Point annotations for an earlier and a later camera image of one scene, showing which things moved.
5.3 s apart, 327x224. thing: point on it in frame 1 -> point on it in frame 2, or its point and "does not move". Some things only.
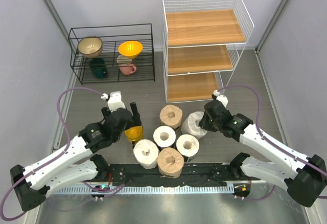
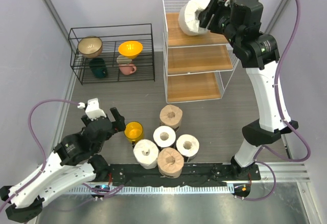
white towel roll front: (146, 153) does not move
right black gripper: (205, 125) -> (222, 5)
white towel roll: (190, 125) -> (188, 17)
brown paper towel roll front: (170, 162) does not move
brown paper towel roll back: (171, 115) does not move
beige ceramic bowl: (90, 46) does not move
